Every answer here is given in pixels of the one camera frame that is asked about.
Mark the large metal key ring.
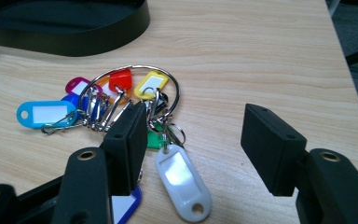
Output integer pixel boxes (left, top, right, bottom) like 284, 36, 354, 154
78, 64, 181, 125

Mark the bunch of coloured key tags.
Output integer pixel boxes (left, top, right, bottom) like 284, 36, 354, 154
16, 68, 213, 224

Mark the black key stand with tray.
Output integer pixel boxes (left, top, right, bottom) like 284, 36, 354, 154
0, 0, 152, 58

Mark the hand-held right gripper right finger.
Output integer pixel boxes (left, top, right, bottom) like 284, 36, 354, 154
240, 103, 309, 198

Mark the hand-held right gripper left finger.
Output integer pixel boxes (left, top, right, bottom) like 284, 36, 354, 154
100, 102, 148, 197

